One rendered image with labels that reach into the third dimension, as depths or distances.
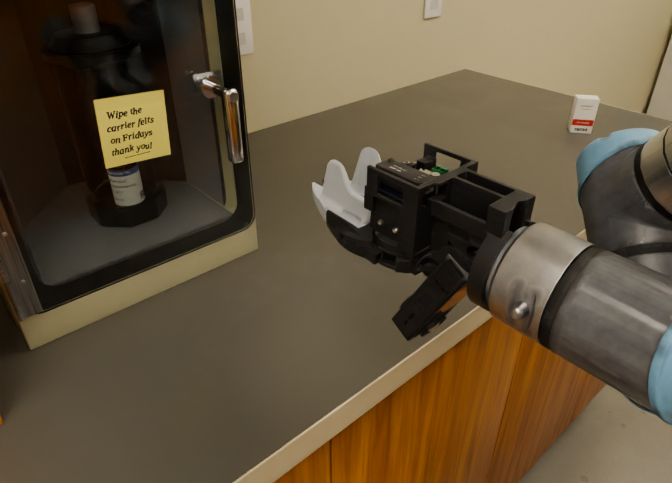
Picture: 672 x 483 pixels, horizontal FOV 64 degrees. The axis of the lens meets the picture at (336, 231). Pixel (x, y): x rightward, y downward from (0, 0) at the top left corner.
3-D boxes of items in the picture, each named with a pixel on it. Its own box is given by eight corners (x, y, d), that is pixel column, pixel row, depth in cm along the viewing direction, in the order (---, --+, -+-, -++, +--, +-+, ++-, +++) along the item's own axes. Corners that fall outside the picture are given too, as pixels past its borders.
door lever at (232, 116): (227, 148, 68) (208, 153, 66) (218, 73, 63) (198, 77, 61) (250, 161, 64) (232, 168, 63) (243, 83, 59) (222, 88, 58)
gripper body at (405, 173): (422, 138, 45) (555, 187, 37) (414, 225, 50) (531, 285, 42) (357, 164, 41) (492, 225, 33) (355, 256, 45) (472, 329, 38)
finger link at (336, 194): (314, 139, 49) (389, 170, 44) (315, 195, 52) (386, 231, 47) (288, 148, 48) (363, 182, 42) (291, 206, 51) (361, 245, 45)
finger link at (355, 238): (352, 196, 49) (427, 232, 43) (351, 212, 50) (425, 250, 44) (313, 213, 46) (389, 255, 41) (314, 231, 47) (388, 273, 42)
